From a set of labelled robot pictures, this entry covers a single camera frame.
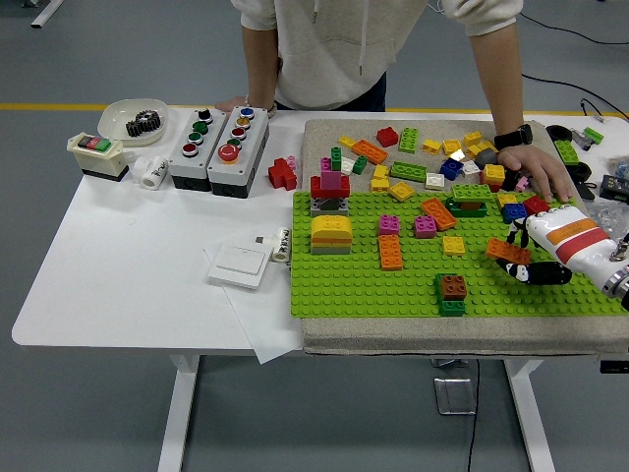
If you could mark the small pink brick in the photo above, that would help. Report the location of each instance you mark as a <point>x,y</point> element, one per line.
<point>292,161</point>
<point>521,184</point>

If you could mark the silver floor outlet box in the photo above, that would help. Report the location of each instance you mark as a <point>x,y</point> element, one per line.
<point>454,395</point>

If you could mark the yellow flat square brick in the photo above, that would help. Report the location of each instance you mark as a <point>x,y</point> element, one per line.
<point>454,246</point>
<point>401,192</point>

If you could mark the black table control panel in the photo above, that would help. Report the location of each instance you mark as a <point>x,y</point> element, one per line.
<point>614,368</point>

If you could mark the black wristwatch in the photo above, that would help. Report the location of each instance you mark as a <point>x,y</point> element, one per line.
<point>513,136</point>

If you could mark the dark green narrow brick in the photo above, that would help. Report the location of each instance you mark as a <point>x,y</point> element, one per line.
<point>336,159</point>

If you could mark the grey arch brick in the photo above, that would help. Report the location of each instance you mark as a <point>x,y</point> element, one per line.
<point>317,210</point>

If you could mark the white wall switch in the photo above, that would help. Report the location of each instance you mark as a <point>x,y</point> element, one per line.
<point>238,265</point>

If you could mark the orange long brick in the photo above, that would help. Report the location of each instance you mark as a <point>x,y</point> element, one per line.
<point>439,214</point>
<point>369,151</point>
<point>390,252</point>
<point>506,251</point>

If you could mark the white square brick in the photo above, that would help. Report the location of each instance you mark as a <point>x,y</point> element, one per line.
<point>435,181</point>
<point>470,168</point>
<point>348,165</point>

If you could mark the grey four-button control box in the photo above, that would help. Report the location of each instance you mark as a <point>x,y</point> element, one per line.
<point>184,164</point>

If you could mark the white table leg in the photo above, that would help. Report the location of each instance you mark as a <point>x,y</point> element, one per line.
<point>528,418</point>
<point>179,418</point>

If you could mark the brown square brick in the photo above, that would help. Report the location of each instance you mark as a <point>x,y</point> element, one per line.
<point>453,286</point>

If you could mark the clear plastic bag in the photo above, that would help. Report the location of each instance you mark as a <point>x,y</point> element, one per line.
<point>609,214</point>

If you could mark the magenta square brick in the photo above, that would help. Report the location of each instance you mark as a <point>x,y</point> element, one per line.
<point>425,227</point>
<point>388,225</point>

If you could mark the grey curved brick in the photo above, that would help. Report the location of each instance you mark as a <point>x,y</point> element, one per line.
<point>484,158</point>

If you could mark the person's left forearm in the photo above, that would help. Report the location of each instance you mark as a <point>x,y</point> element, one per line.
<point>500,83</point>

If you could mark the blue square brick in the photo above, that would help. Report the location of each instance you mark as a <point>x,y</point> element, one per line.
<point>513,212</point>
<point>448,170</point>

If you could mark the person's right forearm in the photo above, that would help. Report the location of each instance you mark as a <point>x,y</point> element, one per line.
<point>260,64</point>

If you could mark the person's left hand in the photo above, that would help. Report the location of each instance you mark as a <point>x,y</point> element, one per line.
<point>533,162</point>

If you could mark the grey-brown mat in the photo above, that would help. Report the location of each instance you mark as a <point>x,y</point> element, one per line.
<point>319,133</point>

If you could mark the person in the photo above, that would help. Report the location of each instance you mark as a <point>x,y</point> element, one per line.
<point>334,49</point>

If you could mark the black box yellow marks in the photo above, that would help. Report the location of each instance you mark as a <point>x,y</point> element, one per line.
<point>614,187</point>

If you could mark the red square brick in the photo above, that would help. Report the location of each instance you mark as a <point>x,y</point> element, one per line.
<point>387,137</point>

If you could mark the dark green small brick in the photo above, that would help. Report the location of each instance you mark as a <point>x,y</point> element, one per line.
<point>360,165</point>

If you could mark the dark green frame brick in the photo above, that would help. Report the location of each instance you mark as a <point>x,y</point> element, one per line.
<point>453,210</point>

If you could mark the black fob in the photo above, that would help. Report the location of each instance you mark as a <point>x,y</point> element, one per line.
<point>586,190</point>

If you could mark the bag of blue parts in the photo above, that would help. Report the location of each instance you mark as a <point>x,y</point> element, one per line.
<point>620,166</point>

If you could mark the pink square brick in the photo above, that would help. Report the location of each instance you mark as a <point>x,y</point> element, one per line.
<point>330,180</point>

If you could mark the red cross-shaped brick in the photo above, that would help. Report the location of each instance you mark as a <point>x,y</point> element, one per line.
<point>281,173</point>

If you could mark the red wide brick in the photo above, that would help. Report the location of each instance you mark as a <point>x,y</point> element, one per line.
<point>317,187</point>

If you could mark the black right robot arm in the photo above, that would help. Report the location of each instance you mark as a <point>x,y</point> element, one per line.
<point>618,282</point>

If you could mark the yellow small brick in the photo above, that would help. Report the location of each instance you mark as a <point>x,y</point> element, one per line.
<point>346,142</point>

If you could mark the grey emergency-stop control box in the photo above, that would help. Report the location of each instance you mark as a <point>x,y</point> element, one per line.
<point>226,172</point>

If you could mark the white pipe fitting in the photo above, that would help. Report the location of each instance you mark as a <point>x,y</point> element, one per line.
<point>154,174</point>

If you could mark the yellow orange grey brick stack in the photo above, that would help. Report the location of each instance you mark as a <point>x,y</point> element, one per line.
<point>330,225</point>

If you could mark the white paper sheet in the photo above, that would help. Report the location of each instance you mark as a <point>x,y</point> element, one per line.
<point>265,324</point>

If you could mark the black metal gear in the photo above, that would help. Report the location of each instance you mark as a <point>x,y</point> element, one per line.
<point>142,124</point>

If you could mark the lime green studded baseplate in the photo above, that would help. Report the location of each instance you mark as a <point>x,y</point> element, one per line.
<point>344,282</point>

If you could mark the lime long brick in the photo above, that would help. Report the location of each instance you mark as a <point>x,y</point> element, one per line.
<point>408,171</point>
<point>472,193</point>
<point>566,151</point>

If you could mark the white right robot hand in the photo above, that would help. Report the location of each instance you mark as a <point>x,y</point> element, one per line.
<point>565,231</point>

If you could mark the white furniture foot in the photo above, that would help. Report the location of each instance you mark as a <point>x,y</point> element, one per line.
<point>46,12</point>

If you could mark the cream red-green switch box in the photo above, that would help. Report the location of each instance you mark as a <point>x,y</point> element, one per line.
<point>98,159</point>

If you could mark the white plastic bowl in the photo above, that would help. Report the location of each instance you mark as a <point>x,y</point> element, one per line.
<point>115,120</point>

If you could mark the black brick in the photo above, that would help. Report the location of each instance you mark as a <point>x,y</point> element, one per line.
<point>511,179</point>

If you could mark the clear plastic piece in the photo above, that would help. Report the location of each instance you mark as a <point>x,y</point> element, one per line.
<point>580,141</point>

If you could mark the white labelled cylinder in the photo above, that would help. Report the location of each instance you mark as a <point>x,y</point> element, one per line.
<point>281,246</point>

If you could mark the person's right hand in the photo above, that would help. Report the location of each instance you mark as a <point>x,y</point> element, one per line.
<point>231,104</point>

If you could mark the red sloped brick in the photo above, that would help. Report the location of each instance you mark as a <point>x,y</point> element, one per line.
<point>535,204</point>

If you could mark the lime small brick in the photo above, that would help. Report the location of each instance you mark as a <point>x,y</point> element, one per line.
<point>593,134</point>

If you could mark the small magenta brick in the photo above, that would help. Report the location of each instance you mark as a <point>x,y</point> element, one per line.
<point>325,164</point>

